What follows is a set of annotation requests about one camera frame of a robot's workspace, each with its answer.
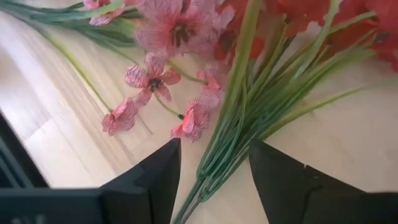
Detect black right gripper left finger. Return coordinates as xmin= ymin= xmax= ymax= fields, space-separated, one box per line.
xmin=99 ymin=138 xmax=182 ymax=224

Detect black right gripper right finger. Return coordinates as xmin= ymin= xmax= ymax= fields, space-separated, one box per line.
xmin=248 ymin=138 xmax=367 ymax=224

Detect red artificial flower bunch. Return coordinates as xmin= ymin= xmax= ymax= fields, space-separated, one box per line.
xmin=170 ymin=0 xmax=398 ymax=224

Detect pink artificial flower bunch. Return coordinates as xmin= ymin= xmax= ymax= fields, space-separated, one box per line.
xmin=0 ymin=0 xmax=237 ymax=143

